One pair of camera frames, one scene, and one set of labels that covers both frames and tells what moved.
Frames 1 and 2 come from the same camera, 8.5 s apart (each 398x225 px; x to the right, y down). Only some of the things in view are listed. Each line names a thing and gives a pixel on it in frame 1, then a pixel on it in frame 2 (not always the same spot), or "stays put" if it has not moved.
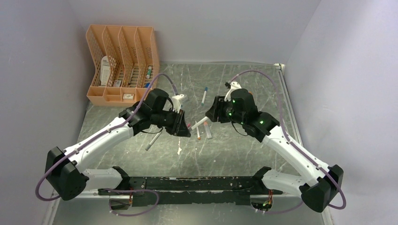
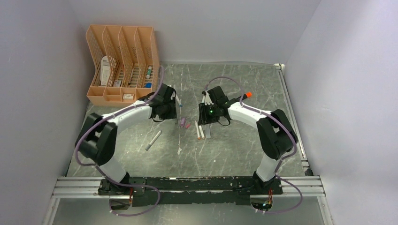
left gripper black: x=179 y=127 to x=172 y=114
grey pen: x=153 y=140 stays put
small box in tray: x=128 y=96 stays put
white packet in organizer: x=104 y=71 stays put
